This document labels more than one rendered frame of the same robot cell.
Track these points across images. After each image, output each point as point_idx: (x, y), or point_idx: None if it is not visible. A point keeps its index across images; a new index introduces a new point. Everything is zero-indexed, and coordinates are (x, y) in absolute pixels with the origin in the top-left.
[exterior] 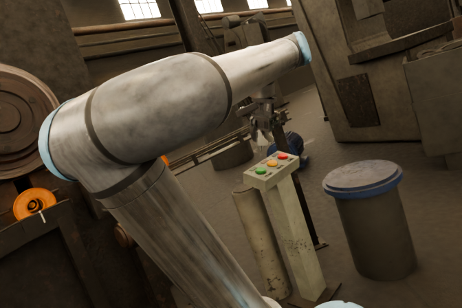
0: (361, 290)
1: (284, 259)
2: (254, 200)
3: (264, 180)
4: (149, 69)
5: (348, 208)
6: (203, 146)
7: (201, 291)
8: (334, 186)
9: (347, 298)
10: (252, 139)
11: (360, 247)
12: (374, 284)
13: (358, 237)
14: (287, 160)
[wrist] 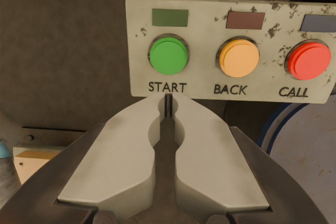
0: (206, 106)
1: None
2: None
3: (131, 92)
4: None
5: (258, 134)
6: None
7: None
8: (276, 138)
9: (192, 98)
10: (93, 130)
11: (235, 119)
12: (218, 115)
13: (240, 123)
14: (283, 88)
